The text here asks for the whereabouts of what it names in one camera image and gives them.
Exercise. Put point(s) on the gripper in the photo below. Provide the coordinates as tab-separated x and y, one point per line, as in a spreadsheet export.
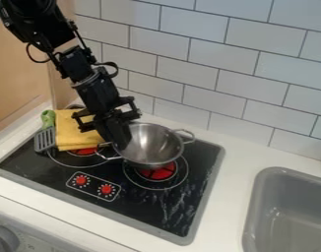
99	93

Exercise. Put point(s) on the silver pot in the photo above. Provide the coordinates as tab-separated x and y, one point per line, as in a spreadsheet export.
156	144

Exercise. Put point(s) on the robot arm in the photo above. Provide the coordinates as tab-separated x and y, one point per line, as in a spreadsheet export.
40	19

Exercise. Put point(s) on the yellow cloth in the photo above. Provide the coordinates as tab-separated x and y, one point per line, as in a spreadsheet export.
73	131

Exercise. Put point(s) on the green and grey spatula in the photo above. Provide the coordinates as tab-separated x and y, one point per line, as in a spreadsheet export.
45	139

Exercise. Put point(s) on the toy stove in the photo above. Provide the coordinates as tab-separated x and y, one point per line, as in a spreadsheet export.
137	200

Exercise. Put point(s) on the toy sink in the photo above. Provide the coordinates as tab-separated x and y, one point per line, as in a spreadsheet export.
290	213

